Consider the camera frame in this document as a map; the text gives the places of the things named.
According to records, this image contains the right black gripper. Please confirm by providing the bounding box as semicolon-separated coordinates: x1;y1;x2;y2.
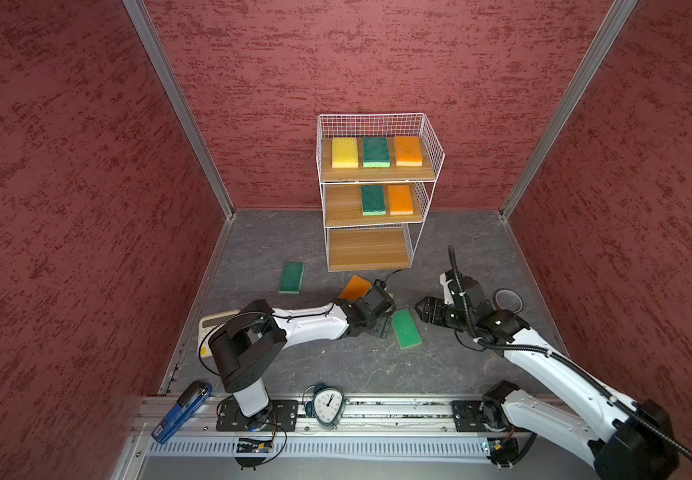
413;296;474;332

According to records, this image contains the light green sponge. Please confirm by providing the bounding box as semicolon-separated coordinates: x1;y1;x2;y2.
392;309;423;350

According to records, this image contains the dark green sponge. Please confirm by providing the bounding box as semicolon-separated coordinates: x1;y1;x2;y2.
360;184;387;216
278;262;305;295
363;137;391;168

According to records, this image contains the orange sponge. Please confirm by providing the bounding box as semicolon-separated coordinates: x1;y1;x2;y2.
394;136;423;167
339;275;372;301
387;184;415;216

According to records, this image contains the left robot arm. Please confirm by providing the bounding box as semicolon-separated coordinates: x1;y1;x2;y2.
199;280;396;420

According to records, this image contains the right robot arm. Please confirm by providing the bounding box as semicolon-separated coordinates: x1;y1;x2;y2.
415;270;679;479

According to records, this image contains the green analog clock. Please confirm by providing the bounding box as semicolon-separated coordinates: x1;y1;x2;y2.
304;383;346;429

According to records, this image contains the right circuit board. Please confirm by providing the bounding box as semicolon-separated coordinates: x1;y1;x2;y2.
487;438;520;468

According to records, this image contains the circuit board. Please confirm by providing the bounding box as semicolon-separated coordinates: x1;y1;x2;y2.
236;438;274;455
487;438;520;468

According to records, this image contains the cream calculator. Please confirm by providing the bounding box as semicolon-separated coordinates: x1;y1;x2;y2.
198;309;240;343

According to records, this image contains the left circuit board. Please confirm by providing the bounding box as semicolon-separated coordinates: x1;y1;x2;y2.
236;438;274;455

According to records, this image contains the blue stapler tool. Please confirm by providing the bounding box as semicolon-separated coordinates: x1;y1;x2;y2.
151;380;213;445

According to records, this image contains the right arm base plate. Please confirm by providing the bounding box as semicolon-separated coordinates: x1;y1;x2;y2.
451;400;530;437

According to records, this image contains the white wire wooden shelf rack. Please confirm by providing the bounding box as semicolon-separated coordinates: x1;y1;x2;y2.
316;113;445;272

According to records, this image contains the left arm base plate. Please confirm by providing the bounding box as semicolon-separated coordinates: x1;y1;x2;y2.
216;397;300;432

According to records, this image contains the right black corrugated cable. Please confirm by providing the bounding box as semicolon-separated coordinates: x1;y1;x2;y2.
446;244;692;480

